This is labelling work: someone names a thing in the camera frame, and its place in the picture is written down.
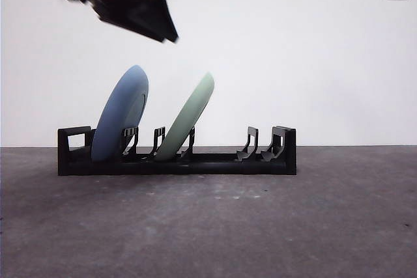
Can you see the black plastic plate rack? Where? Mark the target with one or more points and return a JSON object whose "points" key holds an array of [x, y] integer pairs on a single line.
{"points": [[228, 167]]}

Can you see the green round plate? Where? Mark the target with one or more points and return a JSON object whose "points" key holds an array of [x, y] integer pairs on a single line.
{"points": [[185, 118]]}

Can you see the blue round plate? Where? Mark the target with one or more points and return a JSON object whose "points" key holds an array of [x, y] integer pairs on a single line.
{"points": [[117, 121]]}

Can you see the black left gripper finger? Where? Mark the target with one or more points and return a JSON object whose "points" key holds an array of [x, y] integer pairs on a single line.
{"points": [[146, 21]]}

